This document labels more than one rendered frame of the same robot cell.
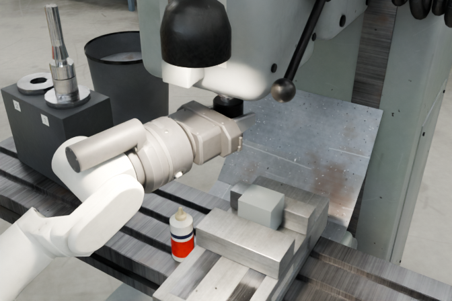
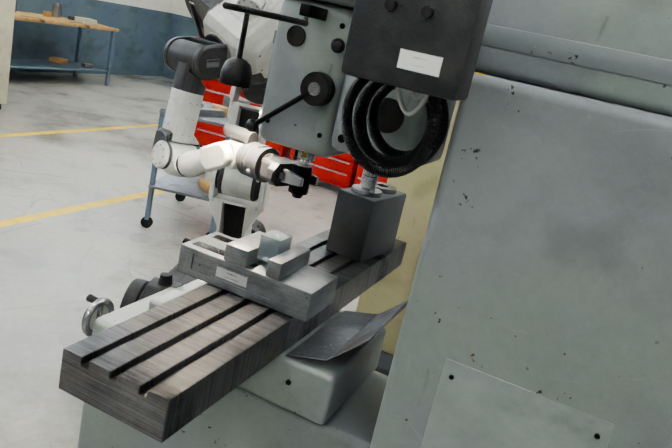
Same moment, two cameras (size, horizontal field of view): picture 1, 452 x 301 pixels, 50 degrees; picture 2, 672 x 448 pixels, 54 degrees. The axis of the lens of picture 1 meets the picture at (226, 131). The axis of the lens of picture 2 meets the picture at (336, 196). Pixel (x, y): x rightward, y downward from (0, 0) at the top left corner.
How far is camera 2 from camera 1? 1.58 m
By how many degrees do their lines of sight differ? 75
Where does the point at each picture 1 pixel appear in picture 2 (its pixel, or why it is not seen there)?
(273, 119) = not seen: hidden behind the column
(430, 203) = not seen: outside the picture
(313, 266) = (258, 307)
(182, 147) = (254, 156)
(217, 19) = (228, 64)
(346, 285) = (239, 314)
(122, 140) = (240, 132)
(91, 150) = (229, 127)
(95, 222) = (207, 151)
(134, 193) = (221, 152)
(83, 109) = (354, 194)
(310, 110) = not seen: hidden behind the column
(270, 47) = (267, 106)
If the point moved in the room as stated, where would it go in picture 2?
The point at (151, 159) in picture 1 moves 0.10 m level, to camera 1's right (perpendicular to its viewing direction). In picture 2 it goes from (241, 149) to (239, 157)
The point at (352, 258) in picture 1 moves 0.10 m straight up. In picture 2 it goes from (267, 324) to (276, 280)
